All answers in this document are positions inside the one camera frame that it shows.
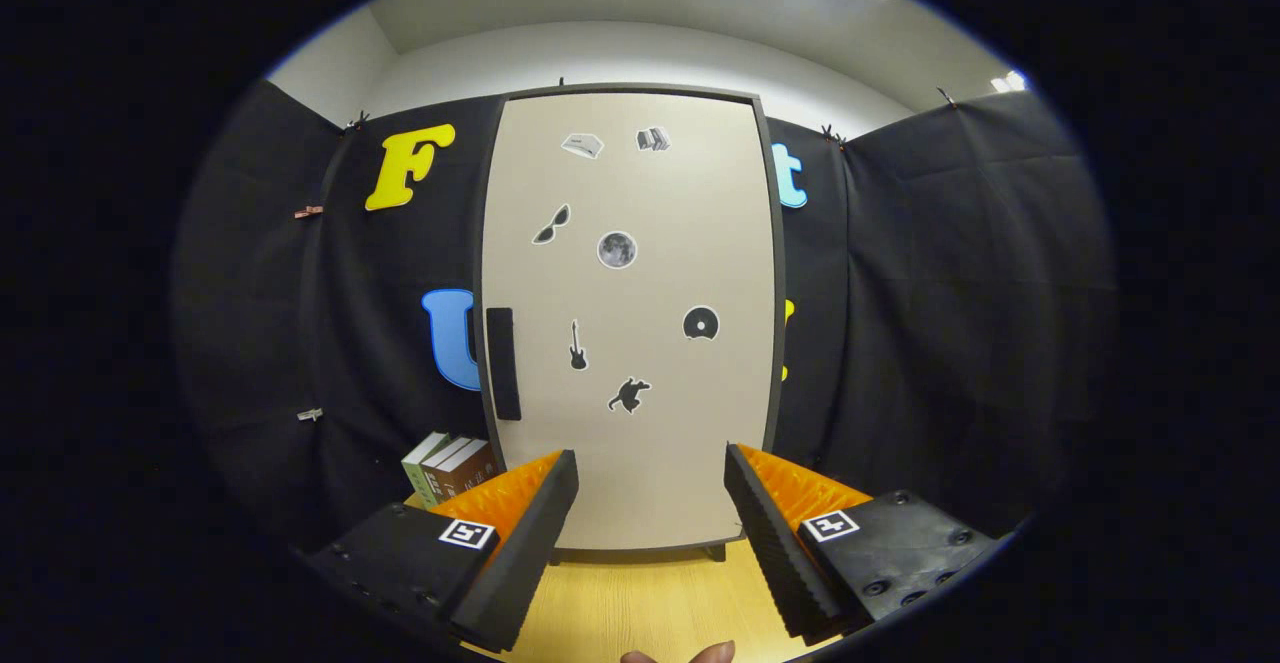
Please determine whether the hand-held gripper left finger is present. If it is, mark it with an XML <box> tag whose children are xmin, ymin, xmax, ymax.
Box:
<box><xmin>305</xmin><ymin>448</ymin><xmax>581</xmax><ymax>654</ymax></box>

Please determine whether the black backdrop cloth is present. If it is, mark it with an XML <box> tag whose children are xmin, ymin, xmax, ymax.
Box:
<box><xmin>170</xmin><ymin>78</ymin><xmax>1116</xmax><ymax>564</ymax></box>

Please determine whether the olive brown book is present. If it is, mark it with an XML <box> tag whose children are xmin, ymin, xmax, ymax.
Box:
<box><xmin>420</xmin><ymin>435</ymin><xmax>471</xmax><ymax>504</ymax></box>

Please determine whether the beige cabinet door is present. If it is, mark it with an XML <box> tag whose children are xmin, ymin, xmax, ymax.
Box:
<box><xmin>480</xmin><ymin>91</ymin><xmax>781</xmax><ymax>551</ymax></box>

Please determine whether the green book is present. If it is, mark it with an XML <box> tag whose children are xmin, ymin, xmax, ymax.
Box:
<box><xmin>401</xmin><ymin>431</ymin><xmax>451</xmax><ymax>509</ymax></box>

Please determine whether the black door handle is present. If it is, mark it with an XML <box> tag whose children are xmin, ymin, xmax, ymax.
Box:
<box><xmin>485</xmin><ymin>307</ymin><xmax>523</xmax><ymax>422</ymax></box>

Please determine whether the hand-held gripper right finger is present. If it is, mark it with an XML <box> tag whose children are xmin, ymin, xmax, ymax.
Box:
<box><xmin>722</xmin><ymin>441</ymin><xmax>1006</xmax><ymax>644</ymax></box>

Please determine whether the dark grey cabinet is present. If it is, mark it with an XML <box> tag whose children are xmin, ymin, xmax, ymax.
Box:
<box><xmin>472</xmin><ymin>83</ymin><xmax>791</xmax><ymax>564</ymax></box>

